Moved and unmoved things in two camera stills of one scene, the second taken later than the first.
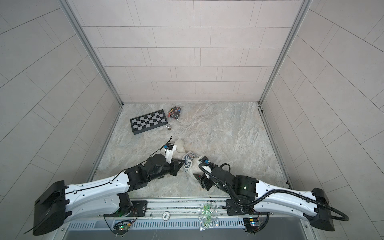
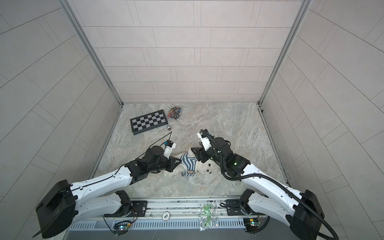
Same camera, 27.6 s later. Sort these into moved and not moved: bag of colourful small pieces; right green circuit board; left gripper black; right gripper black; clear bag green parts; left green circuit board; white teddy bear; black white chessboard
Moved: right gripper black; white teddy bear; left gripper black
Not moved: black white chessboard; clear bag green parts; left green circuit board; right green circuit board; bag of colourful small pieces
